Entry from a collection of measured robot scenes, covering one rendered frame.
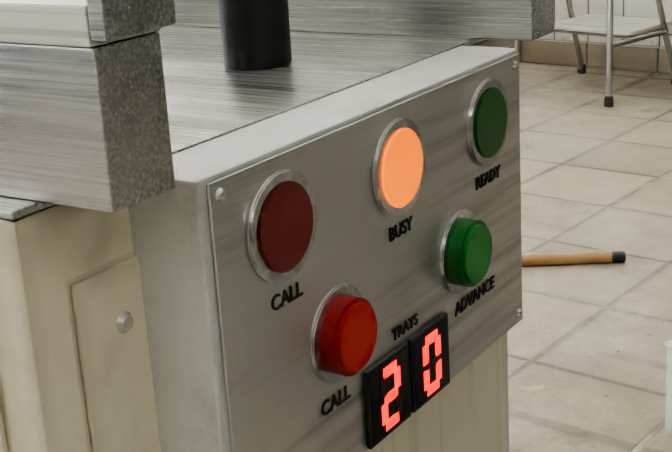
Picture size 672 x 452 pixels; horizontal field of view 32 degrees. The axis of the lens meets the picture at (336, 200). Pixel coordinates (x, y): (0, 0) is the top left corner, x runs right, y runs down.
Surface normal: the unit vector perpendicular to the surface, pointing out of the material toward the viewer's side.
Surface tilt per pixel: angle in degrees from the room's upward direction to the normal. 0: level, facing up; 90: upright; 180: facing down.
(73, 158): 90
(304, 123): 0
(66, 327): 90
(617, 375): 0
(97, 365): 90
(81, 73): 90
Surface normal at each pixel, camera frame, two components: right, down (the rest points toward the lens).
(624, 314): -0.06, -0.95
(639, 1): -0.63, 0.26
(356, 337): 0.84, 0.11
